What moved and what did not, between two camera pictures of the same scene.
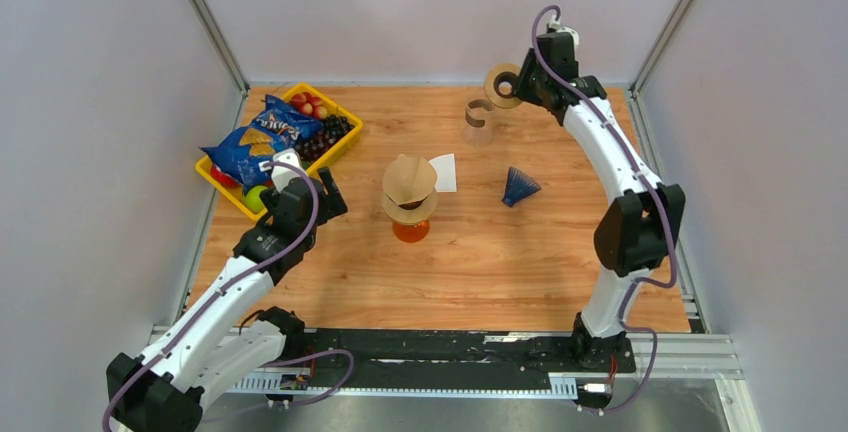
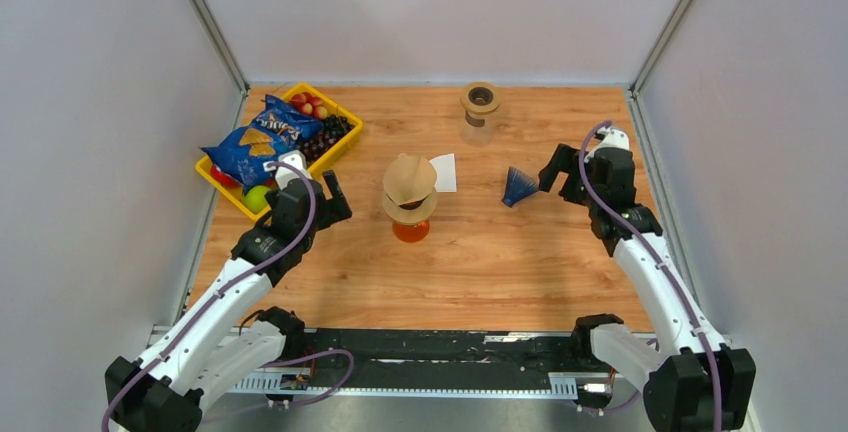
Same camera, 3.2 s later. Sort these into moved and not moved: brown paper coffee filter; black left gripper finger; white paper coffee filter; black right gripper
Moved: black right gripper
Not moved: brown paper coffee filter; white paper coffee filter; black left gripper finger
